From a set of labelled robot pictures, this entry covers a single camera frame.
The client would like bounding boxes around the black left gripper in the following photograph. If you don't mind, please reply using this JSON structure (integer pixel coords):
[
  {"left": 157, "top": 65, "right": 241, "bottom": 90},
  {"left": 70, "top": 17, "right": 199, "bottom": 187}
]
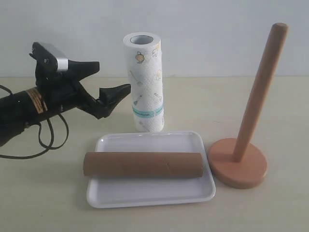
[{"left": 29, "top": 52, "right": 131, "bottom": 119}]

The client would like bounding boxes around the white printed paper towel roll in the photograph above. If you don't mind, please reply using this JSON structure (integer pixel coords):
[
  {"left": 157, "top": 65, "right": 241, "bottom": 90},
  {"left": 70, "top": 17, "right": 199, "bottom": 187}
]
[{"left": 123, "top": 32, "right": 164, "bottom": 132}]

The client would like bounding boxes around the brown cardboard tube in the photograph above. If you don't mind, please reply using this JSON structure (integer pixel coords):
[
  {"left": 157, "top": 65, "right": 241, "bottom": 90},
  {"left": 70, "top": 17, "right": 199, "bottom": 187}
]
[{"left": 83, "top": 152, "right": 203, "bottom": 178}]

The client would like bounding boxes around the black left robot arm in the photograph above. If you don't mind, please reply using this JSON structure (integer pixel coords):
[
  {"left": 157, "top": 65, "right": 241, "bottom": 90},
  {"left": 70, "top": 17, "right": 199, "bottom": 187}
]
[{"left": 0, "top": 42, "right": 131, "bottom": 145}]

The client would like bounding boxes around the wooden paper towel holder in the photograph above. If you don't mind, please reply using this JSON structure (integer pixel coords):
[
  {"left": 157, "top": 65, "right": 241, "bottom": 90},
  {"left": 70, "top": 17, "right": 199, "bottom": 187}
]
[{"left": 208, "top": 23, "right": 288, "bottom": 189}]

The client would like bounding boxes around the white rectangular plastic tray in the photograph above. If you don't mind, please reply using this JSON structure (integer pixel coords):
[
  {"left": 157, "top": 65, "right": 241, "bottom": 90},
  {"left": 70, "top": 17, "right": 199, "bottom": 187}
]
[{"left": 86, "top": 131, "right": 216, "bottom": 208}]

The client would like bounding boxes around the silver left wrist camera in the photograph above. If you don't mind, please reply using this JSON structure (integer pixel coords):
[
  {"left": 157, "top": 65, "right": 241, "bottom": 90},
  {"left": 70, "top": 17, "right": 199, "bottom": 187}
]
[{"left": 32, "top": 42, "right": 69, "bottom": 72}]

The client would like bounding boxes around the black cable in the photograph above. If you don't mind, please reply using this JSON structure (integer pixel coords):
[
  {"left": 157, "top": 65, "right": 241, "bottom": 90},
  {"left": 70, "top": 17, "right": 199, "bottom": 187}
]
[{"left": 0, "top": 84, "right": 70, "bottom": 160}]

